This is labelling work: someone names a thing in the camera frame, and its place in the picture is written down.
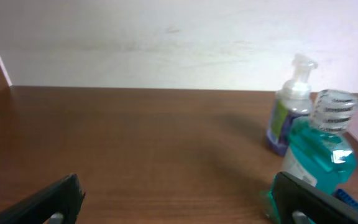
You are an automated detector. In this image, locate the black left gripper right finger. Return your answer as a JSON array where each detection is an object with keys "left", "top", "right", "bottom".
[{"left": 271, "top": 172, "right": 358, "bottom": 224}]

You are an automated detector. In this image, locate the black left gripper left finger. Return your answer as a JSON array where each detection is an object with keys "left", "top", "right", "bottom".
[{"left": 0, "top": 174, "right": 85, "bottom": 224}]

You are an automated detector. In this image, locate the teal mouthwash bottle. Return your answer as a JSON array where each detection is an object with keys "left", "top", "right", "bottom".
[{"left": 264, "top": 90, "right": 358, "bottom": 223}]

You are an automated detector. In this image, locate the clear foam soap pump bottle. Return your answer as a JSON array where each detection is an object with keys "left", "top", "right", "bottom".
[{"left": 266, "top": 54, "right": 318, "bottom": 156}]

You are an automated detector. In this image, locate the blue disposable razor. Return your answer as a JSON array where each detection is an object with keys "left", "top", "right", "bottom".
[{"left": 333, "top": 189, "right": 358, "bottom": 210}]

